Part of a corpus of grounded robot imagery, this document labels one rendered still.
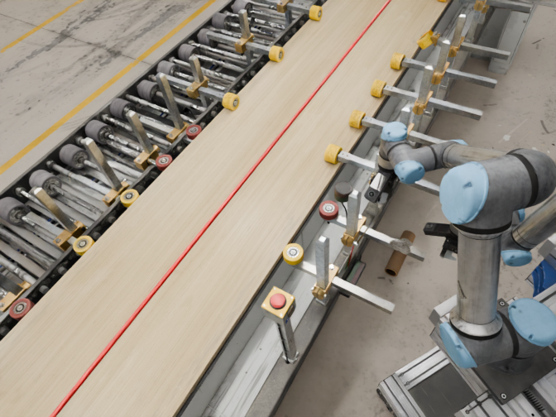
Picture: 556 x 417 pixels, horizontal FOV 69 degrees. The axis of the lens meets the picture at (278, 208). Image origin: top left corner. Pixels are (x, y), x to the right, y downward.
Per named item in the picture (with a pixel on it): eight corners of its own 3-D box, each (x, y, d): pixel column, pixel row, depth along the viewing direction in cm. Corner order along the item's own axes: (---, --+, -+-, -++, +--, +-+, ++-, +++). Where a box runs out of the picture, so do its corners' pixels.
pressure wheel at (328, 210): (341, 219, 175) (342, 203, 166) (333, 232, 171) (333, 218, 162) (324, 212, 178) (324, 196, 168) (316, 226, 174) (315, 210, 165)
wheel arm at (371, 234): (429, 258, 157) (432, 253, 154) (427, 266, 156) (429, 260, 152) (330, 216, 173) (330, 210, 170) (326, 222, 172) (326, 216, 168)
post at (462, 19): (444, 92, 237) (468, 12, 199) (443, 95, 236) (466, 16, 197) (438, 90, 239) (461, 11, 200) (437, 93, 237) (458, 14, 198)
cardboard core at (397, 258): (416, 233, 249) (398, 271, 235) (414, 240, 256) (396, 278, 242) (404, 228, 252) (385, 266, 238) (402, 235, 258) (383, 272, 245)
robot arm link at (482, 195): (517, 368, 99) (542, 163, 75) (459, 383, 98) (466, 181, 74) (487, 333, 110) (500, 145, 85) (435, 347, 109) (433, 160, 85)
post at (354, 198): (353, 256, 180) (361, 190, 142) (350, 263, 179) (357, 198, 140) (347, 253, 182) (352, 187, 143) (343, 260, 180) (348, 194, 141)
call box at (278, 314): (296, 307, 117) (295, 296, 111) (285, 328, 114) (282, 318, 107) (276, 296, 119) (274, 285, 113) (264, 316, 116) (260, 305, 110)
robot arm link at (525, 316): (550, 352, 104) (577, 335, 93) (501, 365, 103) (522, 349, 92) (524, 309, 111) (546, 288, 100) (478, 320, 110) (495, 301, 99)
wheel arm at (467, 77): (496, 84, 196) (498, 79, 193) (493, 89, 195) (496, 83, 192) (397, 60, 215) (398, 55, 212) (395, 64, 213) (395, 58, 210)
